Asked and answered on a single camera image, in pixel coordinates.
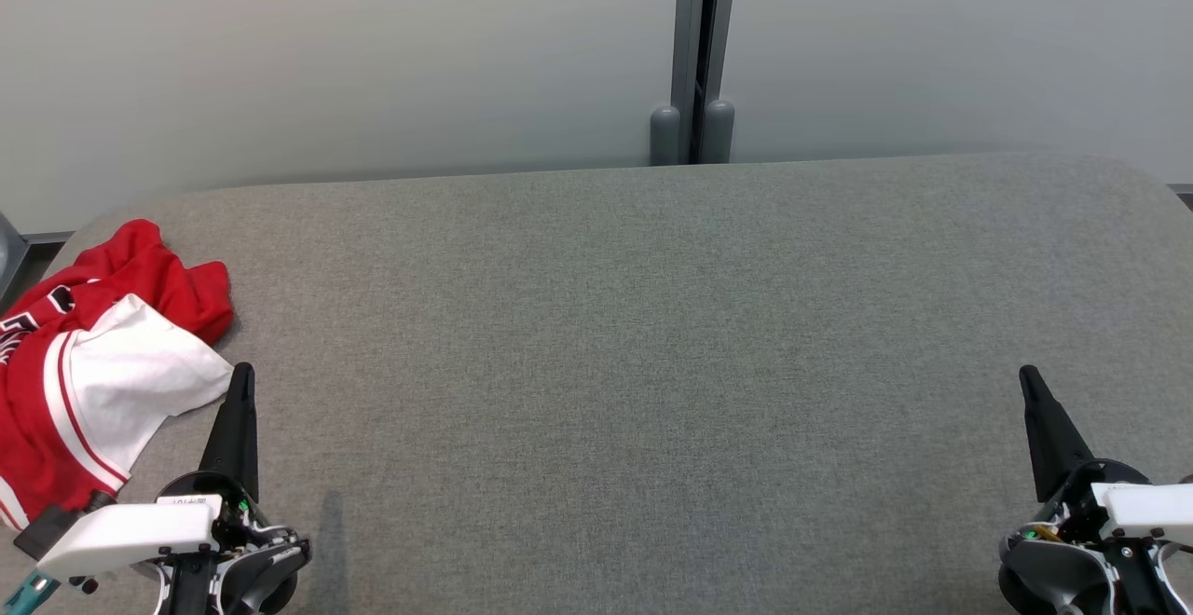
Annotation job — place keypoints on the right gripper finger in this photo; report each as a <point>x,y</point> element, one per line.
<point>1049,438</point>

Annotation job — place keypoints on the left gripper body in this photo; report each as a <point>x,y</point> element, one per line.
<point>252,568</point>

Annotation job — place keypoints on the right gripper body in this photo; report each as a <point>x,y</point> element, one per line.
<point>1062,578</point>

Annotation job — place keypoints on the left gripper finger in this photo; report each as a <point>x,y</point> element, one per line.
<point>238,438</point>

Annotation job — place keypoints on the red basketball jersey top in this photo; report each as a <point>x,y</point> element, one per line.
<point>140,373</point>

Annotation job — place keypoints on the grey partition support leg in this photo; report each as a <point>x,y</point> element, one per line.
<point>9,256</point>

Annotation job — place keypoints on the white left camera bracket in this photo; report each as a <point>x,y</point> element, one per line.
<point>130,531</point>

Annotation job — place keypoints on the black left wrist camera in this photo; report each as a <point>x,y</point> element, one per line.
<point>47,531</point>

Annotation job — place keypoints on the grey rounded post foot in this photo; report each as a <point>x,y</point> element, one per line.
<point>665,140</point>
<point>719,135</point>

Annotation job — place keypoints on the grey partition joint post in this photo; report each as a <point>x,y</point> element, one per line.
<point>690,28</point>

